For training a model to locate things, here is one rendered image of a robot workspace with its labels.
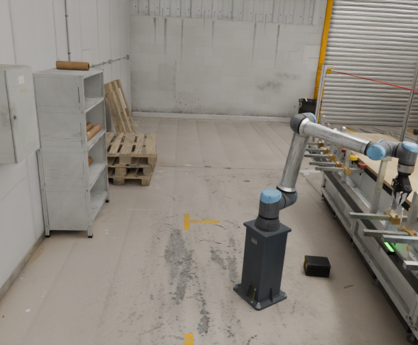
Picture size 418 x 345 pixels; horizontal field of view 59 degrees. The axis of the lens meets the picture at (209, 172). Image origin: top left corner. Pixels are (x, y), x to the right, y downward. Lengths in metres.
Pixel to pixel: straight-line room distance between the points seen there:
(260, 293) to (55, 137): 2.20
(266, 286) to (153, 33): 7.71
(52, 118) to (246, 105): 7.00
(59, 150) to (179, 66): 6.46
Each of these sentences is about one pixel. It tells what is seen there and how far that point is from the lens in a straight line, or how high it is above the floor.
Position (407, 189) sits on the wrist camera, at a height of 1.14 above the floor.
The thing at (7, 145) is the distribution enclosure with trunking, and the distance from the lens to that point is 2.72.
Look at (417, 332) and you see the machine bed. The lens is 2.96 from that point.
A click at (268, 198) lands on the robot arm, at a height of 0.85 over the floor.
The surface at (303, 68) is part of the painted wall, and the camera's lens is 10.15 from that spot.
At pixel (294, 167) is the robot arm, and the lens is 2.72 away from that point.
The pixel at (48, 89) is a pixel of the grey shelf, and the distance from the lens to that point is 3.51.
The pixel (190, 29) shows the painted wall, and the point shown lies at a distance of 9.67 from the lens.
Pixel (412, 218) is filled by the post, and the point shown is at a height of 0.95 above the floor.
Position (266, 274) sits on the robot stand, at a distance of 2.87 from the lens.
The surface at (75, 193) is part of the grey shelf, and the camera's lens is 3.70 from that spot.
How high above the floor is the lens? 1.85
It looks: 19 degrees down
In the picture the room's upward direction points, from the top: 3 degrees clockwise
